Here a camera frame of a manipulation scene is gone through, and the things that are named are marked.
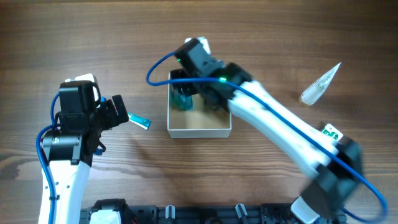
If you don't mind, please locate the blue mouthwash bottle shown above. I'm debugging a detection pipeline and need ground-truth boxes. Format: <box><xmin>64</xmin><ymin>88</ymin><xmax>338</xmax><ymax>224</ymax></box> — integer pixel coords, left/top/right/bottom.
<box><xmin>173</xmin><ymin>89</ymin><xmax>193</xmax><ymax>111</ymax></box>

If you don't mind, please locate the small toothpaste tube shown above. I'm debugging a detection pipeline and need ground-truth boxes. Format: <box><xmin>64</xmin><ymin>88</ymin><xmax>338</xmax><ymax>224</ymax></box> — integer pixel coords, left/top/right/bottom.
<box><xmin>128</xmin><ymin>113</ymin><xmax>152</xmax><ymax>130</ymax></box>

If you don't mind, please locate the white cone tube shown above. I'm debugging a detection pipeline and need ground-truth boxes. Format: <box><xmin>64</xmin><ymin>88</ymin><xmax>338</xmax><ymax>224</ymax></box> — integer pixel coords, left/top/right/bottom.
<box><xmin>299</xmin><ymin>63</ymin><xmax>341</xmax><ymax>105</ymax></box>

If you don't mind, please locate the green white small box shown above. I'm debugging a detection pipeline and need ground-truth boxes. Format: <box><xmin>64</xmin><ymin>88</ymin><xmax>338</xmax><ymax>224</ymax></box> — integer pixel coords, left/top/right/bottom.
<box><xmin>321</xmin><ymin>123</ymin><xmax>343</xmax><ymax>141</ymax></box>

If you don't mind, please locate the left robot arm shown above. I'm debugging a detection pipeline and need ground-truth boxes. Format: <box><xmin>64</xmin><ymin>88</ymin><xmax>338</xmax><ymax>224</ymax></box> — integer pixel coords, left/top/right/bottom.
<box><xmin>35</xmin><ymin>80</ymin><xmax>129</xmax><ymax>223</ymax></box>

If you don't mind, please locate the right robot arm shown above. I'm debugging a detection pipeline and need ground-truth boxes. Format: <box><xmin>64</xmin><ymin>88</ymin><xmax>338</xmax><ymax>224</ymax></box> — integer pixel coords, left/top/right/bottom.
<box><xmin>174</xmin><ymin>39</ymin><xmax>363</xmax><ymax>223</ymax></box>

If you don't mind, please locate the white cardboard box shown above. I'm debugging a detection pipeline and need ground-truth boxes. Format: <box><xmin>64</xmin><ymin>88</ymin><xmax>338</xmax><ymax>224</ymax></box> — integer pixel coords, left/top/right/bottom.
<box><xmin>167</xmin><ymin>85</ymin><xmax>232</xmax><ymax>139</ymax></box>

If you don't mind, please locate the right blue cable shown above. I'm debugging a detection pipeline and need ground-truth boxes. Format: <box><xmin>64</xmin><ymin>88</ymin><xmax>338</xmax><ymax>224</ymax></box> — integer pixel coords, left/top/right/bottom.
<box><xmin>146</xmin><ymin>51</ymin><xmax>389</xmax><ymax>223</ymax></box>

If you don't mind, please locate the blue cable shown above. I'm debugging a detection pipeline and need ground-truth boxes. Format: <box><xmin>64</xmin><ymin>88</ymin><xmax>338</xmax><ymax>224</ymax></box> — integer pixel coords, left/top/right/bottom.
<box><xmin>35</xmin><ymin>92</ymin><xmax>63</xmax><ymax>224</ymax></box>
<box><xmin>146</xmin><ymin>51</ymin><xmax>389</xmax><ymax>223</ymax></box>

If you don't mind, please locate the left blue cable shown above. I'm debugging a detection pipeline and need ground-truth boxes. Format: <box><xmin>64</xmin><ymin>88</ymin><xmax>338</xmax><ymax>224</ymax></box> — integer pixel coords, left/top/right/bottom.
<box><xmin>35</xmin><ymin>92</ymin><xmax>63</xmax><ymax>224</ymax></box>

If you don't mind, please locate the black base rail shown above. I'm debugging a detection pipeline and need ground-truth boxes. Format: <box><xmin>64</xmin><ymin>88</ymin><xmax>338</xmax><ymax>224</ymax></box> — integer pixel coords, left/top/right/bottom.
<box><xmin>79</xmin><ymin>198</ymin><xmax>299</xmax><ymax>224</ymax></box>

